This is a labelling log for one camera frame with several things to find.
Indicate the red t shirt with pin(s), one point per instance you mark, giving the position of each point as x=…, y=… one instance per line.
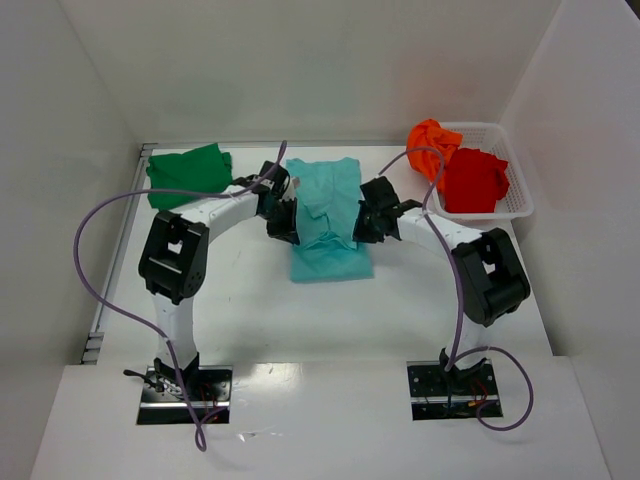
x=475, y=181

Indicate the green folded t shirt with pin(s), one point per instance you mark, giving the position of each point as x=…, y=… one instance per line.
x=204, y=169

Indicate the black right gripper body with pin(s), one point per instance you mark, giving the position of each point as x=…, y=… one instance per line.
x=370, y=223

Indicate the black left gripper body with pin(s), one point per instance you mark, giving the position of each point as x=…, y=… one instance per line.
x=284, y=220

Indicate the teal t shirt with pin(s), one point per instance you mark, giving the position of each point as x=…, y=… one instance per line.
x=328, y=196

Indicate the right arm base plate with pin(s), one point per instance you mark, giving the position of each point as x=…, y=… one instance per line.
x=434, y=396

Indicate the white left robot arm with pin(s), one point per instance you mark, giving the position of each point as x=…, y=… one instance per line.
x=174, y=260

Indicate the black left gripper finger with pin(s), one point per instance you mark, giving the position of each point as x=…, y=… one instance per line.
x=278, y=226
x=290, y=229

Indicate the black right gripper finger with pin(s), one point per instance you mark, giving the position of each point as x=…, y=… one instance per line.
x=376, y=230
x=362, y=233

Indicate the white plastic basket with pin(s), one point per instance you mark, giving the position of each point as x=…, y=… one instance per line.
x=514, y=200

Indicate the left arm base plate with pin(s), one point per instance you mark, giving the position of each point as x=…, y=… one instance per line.
x=162, y=403

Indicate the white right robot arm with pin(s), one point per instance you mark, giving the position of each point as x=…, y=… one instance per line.
x=489, y=279

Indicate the orange t shirt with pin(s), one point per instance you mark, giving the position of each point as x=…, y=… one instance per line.
x=427, y=142

